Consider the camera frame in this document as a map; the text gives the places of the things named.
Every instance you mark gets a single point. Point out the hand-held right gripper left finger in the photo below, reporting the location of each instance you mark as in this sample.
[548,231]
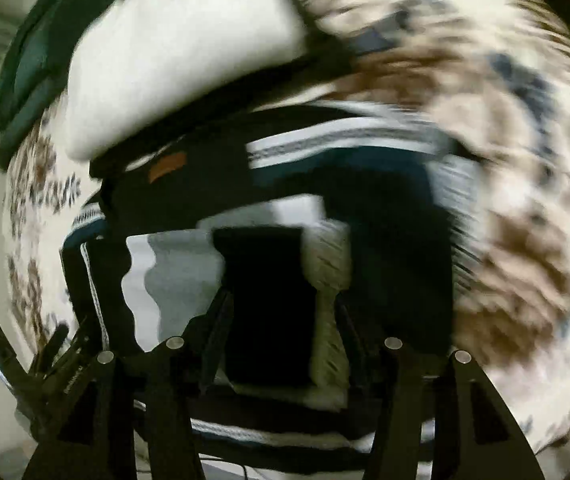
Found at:
[165,385]

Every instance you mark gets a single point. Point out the white and black folded garment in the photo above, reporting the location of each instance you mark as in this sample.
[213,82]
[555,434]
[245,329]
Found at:
[180,60]

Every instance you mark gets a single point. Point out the navy patterned knit garment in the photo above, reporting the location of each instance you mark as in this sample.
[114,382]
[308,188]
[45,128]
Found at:
[390,220]

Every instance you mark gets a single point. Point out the floral bed sheet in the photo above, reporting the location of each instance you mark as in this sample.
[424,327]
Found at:
[515,160]

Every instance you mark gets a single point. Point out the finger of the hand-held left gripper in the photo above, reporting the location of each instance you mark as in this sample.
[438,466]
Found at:
[52,347]
[76,360]

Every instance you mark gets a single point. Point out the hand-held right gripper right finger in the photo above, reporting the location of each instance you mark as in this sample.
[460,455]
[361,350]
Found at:
[400,390]

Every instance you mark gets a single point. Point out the dark green garment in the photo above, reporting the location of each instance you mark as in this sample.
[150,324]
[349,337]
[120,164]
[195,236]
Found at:
[35,60]

